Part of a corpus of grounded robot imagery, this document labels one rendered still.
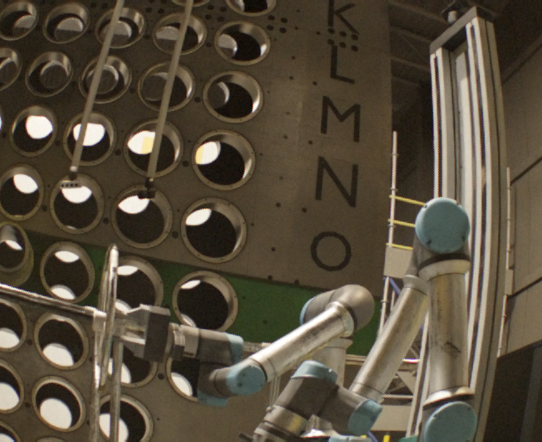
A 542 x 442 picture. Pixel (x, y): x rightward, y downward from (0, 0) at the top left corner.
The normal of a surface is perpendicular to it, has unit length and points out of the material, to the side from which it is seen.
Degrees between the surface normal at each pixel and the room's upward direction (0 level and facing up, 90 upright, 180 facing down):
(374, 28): 90
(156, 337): 121
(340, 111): 90
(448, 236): 84
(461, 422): 98
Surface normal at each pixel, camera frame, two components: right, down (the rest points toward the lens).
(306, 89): 0.26, -0.29
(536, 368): -0.94, -0.20
